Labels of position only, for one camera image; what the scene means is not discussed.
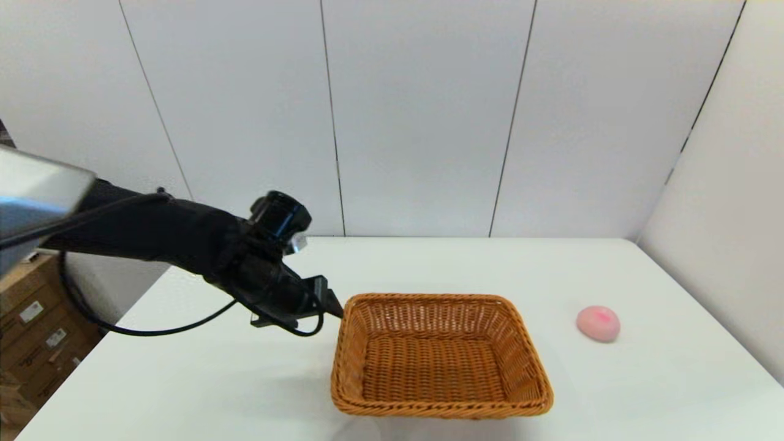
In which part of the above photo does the brown wicker rectangular basket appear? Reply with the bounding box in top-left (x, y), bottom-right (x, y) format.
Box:
top-left (331, 293), bottom-right (554, 420)

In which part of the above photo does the pink peach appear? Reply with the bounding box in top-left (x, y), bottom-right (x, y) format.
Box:
top-left (576, 306), bottom-right (621, 343)

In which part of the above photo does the grey robot shoulder cover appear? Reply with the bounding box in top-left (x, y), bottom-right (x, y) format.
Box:
top-left (0, 146), bottom-right (97, 277)

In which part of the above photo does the cardboard box with white labels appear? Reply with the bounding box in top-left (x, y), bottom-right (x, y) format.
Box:
top-left (0, 276), bottom-right (103, 410)

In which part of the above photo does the low brown cardboard box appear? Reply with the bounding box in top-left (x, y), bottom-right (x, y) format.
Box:
top-left (0, 371), bottom-right (39, 441)

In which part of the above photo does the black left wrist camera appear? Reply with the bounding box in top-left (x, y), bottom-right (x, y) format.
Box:
top-left (247, 190), bottom-right (312, 255)

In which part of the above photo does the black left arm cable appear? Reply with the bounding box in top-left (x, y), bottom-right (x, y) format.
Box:
top-left (58, 248), bottom-right (324, 338)

